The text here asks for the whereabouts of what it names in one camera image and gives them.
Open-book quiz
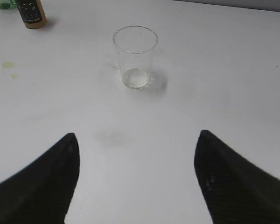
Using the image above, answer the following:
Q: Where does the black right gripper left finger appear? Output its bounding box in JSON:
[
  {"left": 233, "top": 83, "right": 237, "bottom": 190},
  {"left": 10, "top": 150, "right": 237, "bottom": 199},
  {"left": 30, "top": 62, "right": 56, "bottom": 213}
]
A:
[{"left": 0, "top": 133, "right": 80, "bottom": 224}]

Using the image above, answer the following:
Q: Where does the green plastic soda bottle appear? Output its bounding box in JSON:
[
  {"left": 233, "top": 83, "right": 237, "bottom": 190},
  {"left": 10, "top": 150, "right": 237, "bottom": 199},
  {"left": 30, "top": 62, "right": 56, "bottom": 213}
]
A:
[{"left": 0, "top": 0, "right": 17, "bottom": 10}]

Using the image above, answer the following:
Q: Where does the transparent plastic cup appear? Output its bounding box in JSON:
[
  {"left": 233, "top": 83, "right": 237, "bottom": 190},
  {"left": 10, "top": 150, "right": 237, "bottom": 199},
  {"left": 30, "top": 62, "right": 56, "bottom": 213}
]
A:
[{"left": 112, "top": 25, "right": 159, "bottom": 89}]

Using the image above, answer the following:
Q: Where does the NFC orange juice bottle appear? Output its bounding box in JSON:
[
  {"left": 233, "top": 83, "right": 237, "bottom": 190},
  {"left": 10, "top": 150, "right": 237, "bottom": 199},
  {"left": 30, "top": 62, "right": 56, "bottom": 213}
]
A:
[{"left": 15, "top": 0, "right": 47, "bottom": 29}]

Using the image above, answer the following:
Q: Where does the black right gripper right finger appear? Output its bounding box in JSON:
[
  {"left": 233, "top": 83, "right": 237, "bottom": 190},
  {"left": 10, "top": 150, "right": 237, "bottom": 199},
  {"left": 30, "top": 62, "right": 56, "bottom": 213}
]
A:
[{"left": 195, "top": 130, "right": 280, "bottom": 224}]

